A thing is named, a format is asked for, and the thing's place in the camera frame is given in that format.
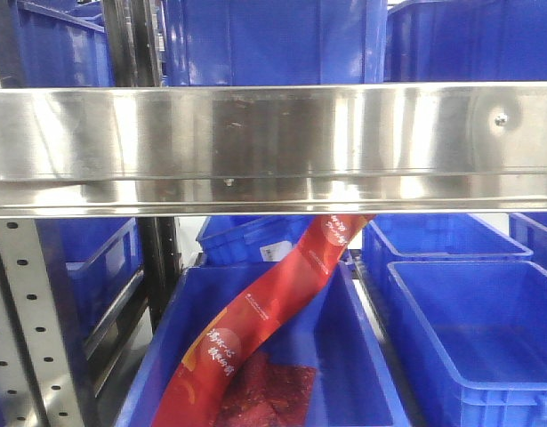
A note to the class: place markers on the dark blue bin back middle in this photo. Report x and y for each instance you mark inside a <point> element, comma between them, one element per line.
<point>231,239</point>

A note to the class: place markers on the dark blue bin top middle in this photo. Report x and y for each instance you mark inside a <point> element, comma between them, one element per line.
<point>275,42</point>

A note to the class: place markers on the dark blue bin left shelf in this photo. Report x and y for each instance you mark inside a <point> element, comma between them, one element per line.
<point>101,256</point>

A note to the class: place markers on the perforated steel shelf upright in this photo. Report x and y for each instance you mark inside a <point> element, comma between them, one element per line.
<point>44,377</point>

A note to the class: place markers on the dark blue bin back right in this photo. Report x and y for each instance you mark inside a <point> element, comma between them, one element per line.
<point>422,237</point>

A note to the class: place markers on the dark blue bin with packaging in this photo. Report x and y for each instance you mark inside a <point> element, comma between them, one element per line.
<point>353,385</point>

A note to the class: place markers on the red dried food pieces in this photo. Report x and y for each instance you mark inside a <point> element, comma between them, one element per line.
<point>264,393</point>

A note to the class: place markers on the red printed packaging strip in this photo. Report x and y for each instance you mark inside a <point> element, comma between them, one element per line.
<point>194,393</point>

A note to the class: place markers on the dark blue bin top right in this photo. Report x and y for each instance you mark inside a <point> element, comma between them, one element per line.
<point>432,41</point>

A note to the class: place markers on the dark blue bin front right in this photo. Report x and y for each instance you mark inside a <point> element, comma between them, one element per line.
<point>472,337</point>

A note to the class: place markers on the dark blue bin far right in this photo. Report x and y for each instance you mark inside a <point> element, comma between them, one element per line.
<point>530,230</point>

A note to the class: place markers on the dark blue bin top left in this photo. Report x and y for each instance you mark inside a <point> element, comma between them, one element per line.
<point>63,44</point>

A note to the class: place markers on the black shelf post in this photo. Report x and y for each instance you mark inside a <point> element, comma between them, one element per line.
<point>162,262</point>

